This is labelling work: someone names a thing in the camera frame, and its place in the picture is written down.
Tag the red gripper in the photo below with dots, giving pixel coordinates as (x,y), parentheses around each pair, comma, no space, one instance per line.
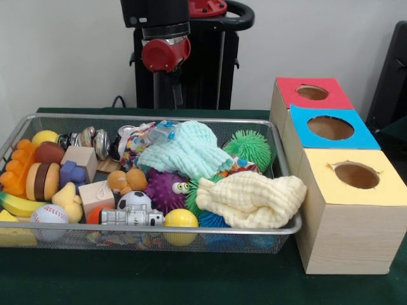
(165,54)

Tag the clear bottle with blue label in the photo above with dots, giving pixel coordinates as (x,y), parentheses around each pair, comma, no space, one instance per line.
(162,132)

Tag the mint green cloth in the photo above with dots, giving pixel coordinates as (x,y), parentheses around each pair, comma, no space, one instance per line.
(191,152)

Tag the green fuzzy toy with eyes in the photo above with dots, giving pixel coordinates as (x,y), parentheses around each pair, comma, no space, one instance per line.
(249,149)

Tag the crushed silver can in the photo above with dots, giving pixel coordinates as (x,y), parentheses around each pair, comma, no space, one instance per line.
(79,137)

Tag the pale yellow cloth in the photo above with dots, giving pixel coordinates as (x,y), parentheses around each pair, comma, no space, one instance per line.
(254,200)

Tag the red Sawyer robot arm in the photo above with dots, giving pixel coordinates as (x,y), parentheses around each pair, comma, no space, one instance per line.
(156,16)

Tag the clear mesh bin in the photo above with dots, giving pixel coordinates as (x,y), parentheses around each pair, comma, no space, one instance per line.
(280,146)

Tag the wooden box with three holes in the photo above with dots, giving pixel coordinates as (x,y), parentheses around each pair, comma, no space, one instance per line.
(350,235)

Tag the white multicoloured printed packet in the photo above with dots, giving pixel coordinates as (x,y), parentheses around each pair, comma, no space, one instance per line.
(132,147)

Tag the multicoloured toy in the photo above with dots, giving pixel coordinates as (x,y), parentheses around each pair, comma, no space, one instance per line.
(240,166)

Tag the purple fuzzy toy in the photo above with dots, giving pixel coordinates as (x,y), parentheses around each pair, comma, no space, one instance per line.
(165,190)

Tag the orange plush toy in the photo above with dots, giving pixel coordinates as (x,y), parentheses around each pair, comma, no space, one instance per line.
(127,180)

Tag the small green spiky toy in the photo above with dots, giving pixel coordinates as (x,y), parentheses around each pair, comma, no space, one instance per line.
(191,197)

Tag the tan wooden cube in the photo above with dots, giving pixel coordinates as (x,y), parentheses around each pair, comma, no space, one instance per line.
(81,157)

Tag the small soccer ball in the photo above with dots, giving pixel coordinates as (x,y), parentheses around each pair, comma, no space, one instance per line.
(135,199)

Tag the purple block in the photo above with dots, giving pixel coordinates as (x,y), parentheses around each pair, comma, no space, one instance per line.
(73,173)

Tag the small wooden block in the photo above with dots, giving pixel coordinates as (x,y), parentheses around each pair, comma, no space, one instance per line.
(95,197)

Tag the blue spiky ball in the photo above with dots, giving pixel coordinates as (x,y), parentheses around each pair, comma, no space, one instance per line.
(213,219)

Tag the silver robot toy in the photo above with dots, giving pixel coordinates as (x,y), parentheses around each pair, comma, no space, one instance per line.
(131,217)

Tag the small yellow ball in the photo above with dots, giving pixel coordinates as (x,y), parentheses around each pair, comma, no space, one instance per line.
(44,137)

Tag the brown toy football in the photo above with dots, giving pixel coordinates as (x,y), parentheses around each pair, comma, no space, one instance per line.
(51,154)

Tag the small red ball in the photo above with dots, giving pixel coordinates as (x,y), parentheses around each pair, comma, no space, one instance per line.
(94,216)

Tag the yellow duck toy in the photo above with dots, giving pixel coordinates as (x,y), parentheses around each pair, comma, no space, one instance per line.
(67,200)

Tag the toy hamburger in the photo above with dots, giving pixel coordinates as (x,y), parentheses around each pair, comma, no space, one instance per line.
(43,182)

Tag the white baseball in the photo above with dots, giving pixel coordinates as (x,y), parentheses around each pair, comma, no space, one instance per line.
(49,214)

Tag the orange spiky toy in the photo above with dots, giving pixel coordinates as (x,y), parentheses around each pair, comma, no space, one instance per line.
(14,171)

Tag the yellow toy banana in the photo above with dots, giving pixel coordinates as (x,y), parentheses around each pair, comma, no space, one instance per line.
(16,204)

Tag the black chair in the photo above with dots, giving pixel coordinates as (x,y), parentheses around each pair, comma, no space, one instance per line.
(391,82)

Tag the yellow block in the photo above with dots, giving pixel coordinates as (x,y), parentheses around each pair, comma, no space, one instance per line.
(13,236)

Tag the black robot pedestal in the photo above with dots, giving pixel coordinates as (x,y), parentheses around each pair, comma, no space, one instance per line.
(216,70)

